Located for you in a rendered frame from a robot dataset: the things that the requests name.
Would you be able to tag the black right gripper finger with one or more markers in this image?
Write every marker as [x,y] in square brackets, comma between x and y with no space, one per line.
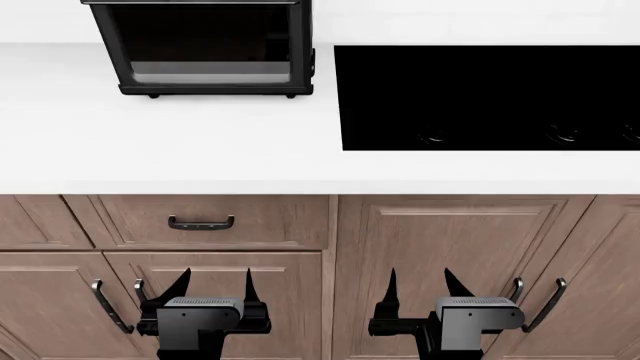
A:
[391,292]
[456,285]

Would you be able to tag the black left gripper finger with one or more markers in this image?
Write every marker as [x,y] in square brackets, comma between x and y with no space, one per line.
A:
[179,288]
[251,292]

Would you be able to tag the wooden cabinet door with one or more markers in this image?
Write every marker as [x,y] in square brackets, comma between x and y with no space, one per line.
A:
[295,285]
[600,262]
[45,300]
[450,240]

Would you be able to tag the grey oven tray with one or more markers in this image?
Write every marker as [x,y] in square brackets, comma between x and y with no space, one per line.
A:
[210,73]

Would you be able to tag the black oven side knob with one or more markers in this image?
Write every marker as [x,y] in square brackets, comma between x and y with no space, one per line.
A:
[312,60]

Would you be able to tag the glass toaster oven door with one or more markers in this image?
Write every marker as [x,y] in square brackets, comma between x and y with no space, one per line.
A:
[200,33]

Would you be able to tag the black toaster oven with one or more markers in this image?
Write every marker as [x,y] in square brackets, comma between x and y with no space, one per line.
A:
[305,30]

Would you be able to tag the black cooktop knob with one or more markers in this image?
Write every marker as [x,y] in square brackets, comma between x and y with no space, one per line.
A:
[434,135]
[633,134]
[565,134]

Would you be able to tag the plain wooden drawer front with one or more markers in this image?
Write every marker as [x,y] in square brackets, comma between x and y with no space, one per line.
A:
[35,221]

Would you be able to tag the black glass cooktop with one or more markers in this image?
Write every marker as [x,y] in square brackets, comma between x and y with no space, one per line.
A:
[480,86]

